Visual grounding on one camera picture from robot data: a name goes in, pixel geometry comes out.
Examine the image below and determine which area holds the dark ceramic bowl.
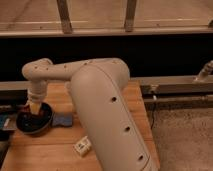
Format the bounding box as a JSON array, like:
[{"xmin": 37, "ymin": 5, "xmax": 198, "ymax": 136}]
[{"xmin": 16, "ymin": 102, "xmax": 53, "ymax": 134}]

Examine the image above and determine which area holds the right window frame post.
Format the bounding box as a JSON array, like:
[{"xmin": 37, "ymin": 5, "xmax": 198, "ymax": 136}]
[{"xmin": 124, "ymin": 0, "xmax": 137, "ymax": 32}]

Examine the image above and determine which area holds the black floor cable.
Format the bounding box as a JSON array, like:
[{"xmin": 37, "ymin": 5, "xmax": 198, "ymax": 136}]
[{"xmin": 146, "ymin": 107, "xmax": 158, "ymax": 130}]

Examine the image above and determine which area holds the grey cable hose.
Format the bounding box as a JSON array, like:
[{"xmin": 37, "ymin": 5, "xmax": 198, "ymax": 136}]
[{"xmin": 195, "ymin": 60, "xmax": 213, "ymax": 82}]

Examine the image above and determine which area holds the window frame post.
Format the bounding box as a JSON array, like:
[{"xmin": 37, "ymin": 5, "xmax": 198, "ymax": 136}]
[
  {"xmin": 57, "ymin": 0, "xmax": 72, "ymax": 34},
  {"xmin": 124, "ymin": 0, "xmax": 137, "ymax": 32}
]

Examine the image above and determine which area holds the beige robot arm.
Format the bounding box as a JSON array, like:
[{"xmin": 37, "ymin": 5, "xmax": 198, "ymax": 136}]
[{"xmin": 22, "ymin": 58, "xmax": 158, "ymax": 171}]

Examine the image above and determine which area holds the left window frame post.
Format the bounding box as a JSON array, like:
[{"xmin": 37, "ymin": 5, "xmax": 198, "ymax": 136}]
[{"xmin": 57, "ymin": 0, "xmax": 72, "ymax": 34}]

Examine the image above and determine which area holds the white labelled bottle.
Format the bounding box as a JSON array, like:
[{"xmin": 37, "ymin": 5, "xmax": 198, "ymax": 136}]
[{"xmin": 74, "ymin": 136, "xmax": 91, "ymax": 157}]

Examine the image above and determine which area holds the blue sponge cloth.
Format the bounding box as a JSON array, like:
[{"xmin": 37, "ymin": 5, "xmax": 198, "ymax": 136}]
[{"xmin": 52, "ymin": 114, "xmax": 73, "ymax": 127}]

